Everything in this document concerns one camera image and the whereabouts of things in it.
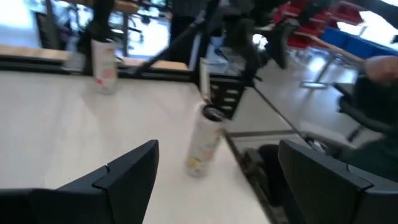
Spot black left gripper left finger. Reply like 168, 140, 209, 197
0, 139, 160, 224

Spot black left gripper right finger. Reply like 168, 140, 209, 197
278, 139, 398, 224

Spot white Celsius tropical can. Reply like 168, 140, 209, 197
185, 104, 229, 179

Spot white Celsius peach can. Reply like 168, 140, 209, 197
90, 39, 119, 96

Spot person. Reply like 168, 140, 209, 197
334, 55, 398, 184

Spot person's hand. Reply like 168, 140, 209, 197
363, 55, 398, 84

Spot black perforated metal panel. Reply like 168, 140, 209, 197
208, 76, 248, 121

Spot blue storage bin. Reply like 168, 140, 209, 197
320, 27, 398, 60

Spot red storage bins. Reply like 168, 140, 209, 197
273, 0, 364, 47

